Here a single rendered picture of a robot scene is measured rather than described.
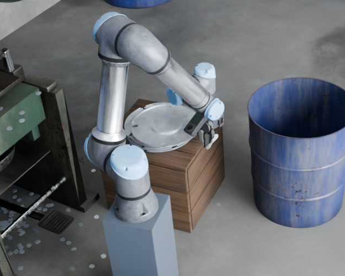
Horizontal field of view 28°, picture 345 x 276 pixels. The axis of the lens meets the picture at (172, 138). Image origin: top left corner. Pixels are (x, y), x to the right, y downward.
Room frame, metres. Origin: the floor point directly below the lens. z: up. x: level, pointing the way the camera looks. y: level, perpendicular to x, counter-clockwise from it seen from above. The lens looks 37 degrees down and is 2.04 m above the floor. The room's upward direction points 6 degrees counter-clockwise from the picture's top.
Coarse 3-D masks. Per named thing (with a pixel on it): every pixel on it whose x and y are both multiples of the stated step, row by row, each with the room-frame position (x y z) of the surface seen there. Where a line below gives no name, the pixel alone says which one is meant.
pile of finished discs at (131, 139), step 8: (152, 104) 2.44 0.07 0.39; (160, 104) 2.43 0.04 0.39; (168, 104) 2.43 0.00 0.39; (136, 112) 2.39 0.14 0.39; (128, 120) 2.34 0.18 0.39; (128, 128) 2.28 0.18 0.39; (128, 136) 2.24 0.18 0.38; (136, 144) 2.19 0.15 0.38; (144, 144) 2.17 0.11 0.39; (184, 144) 2.18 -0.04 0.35
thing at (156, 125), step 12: (156, 108) 2.39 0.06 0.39; (180, 108) 2.38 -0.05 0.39; (144, 120) 2.32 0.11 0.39; (156, 120) 2.30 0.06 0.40; (168, 120) 2.29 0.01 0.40; (180, 120) 2.29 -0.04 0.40; (132, 132) 2.24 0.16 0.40; (144, 132) 2.24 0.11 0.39; (156, 132) 2.22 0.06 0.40; (168, 132) 2.21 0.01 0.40; (180, 132) 2.21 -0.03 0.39; (156, 144) 2.15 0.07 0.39; (168, 144) 2.14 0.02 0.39; (180, 144) 2.13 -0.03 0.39
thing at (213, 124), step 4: (208, 120) 2.06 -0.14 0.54; (212, 120) 2.06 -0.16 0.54; (216, 120) 2.07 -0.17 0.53; (220, 120) 2.10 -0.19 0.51; (204, 124) 2.06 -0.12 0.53; (208, 124) 2.05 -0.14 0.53; (212, 124) 2.06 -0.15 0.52; (216, 124) 2.09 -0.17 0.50; (220, 124) 2.09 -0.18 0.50; (200, 128) 2.08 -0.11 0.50; (204, 128) 2.07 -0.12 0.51; (208, 128) 2.05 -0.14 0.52; (212, 128) 2.06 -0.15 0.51
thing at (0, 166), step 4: (12, 148) 2.28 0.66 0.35; (4, 152) 2.30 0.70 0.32; (8, 152) 2.28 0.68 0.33; (12, 152) 2.19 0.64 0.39; (4, 156) 2.28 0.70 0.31; (8, 156) 2.16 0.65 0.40; (12, 156) 2.20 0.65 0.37; (4, 160) 2.14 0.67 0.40; (8, 160) 2.17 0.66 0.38; (0, 164) 2.12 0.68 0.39; (4, 164) 2.14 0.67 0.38; (8, 164) 2.17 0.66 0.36; (0, 168) 2.13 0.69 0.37
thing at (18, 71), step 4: (0, 60) 2.39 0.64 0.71; (0, 64) 2.36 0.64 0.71; (16, 64) 2.35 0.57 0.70; (0, 68) 2.32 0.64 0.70; (4, 68) 2.32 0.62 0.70; (16, 68) 2.31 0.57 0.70; (20, 68) 2.32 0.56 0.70; (4, 72) 2.31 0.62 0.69; (8, 72) 2.30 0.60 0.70; (12, 72) 2.29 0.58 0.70; (16, 72) 2.30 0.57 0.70; (20, 72) 2.31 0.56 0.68; (20, 76) 2.31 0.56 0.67; (24, 76) 2.33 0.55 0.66; (20, 80) 2.31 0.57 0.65; (16, 84) 2.29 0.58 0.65; (12, 88) 2.27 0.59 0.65; (0, 96) 2.21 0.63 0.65
